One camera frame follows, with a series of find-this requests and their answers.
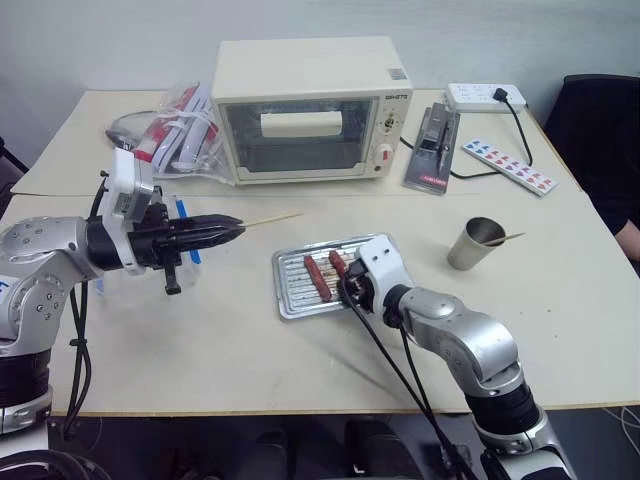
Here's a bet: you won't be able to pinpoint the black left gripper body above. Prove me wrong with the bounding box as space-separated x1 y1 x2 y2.
127 185 187 297

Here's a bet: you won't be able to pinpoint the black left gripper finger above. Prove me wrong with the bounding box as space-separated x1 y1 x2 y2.
167 213 246 236
155 228 247 252

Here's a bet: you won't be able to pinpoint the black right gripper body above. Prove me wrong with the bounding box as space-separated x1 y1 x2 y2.
345 257 382 315

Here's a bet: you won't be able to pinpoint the red-brown sausage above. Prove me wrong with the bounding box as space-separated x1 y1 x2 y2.
328 249 351 279
303 255 333 300

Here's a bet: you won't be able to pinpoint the wooden skewer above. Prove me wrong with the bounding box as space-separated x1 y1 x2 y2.
482 231 527 248
243 212 306 231

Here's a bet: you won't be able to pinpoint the ribbed metal baking tray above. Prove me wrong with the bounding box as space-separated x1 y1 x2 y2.
271 231 397 322

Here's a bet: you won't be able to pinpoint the metal cup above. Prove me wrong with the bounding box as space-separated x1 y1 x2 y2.
446 216 508 272

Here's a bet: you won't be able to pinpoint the clear plastic box with blue pens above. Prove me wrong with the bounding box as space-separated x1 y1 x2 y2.
93 193 207 302

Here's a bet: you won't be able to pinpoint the clear plastic bag with packages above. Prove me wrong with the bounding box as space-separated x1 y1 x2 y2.
143 78 237 188

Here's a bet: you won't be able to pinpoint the round glass lid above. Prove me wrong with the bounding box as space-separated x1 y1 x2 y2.
104 110 164 147

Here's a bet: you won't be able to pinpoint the black tool in clear package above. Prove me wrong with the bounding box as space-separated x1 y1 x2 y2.
401 103 462 197

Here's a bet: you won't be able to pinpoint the dark object at table side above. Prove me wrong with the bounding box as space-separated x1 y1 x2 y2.
0 135 30 214

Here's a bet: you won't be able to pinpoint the dark rounded shape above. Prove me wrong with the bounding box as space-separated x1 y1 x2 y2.
252 428 324 480
343 418 404 480

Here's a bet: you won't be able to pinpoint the cream toaster oven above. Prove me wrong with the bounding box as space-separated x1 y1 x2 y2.
209 35 414 188

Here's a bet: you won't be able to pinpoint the white strip with red-blue stickers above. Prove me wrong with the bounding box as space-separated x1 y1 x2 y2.
460 138 561 198

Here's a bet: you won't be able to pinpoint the white power strip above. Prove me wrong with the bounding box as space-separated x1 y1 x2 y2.
445 81 529 114

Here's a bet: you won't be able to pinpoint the black chair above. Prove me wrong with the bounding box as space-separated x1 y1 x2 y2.
541 73 640 236

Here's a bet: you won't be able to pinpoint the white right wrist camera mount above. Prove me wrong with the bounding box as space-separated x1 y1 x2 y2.
353 238 417 315

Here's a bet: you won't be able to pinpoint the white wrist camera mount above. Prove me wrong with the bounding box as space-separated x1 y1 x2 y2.
96 146 157 277
353 238 417 315

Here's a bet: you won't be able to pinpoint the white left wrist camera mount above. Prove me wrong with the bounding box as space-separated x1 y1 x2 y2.
96 146 157 277

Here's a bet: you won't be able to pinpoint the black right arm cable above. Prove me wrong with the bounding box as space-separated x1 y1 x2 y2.
397 319 459 480
347 297 476 480

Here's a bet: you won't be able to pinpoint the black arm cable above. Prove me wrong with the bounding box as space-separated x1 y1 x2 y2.
347 297 476 480
62 169 112 442
397 319 459 480

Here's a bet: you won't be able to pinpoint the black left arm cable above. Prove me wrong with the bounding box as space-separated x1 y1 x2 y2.
62 169 112 442

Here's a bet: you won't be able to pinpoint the black plug with cord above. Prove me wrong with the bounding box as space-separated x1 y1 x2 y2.
448 86 534 180

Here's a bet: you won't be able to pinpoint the white cables on floor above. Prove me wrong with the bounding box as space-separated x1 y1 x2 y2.
602 403 640 444

